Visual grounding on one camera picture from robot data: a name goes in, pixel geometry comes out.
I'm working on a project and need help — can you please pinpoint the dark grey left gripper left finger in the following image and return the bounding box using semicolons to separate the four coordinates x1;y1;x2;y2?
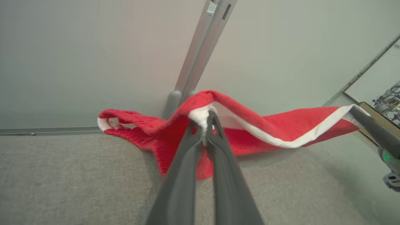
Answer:
146;120;204;225

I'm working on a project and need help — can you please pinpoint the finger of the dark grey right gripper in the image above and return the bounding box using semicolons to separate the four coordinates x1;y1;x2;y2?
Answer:
350;106;400;158

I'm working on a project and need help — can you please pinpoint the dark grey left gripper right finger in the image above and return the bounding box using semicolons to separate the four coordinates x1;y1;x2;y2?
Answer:
206;111;265;225

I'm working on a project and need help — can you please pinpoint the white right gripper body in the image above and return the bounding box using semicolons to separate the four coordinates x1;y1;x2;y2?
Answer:
378;147;400;192

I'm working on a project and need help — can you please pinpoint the metal equipment clutter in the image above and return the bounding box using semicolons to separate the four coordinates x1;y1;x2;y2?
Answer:
372;80;400;121

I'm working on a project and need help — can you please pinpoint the grey metal window frame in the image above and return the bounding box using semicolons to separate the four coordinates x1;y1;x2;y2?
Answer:
323;32;400;107

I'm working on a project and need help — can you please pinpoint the grey partition post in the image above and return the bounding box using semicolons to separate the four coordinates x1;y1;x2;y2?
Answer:
182;0;238;98
162;0;220;120

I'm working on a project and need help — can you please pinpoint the grey wall baseboard rail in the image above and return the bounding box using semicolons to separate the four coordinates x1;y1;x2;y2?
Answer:
0;126;102;136

